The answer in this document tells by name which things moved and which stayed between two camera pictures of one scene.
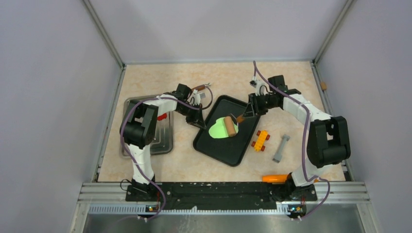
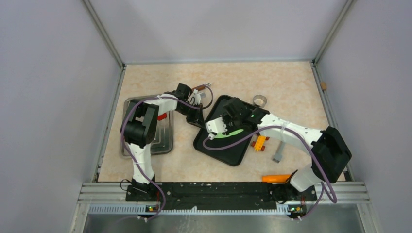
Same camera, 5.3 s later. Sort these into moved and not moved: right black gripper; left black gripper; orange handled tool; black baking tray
Moved: right black gripper
Not moved: orange handled tool; black baking tray; left black gripper
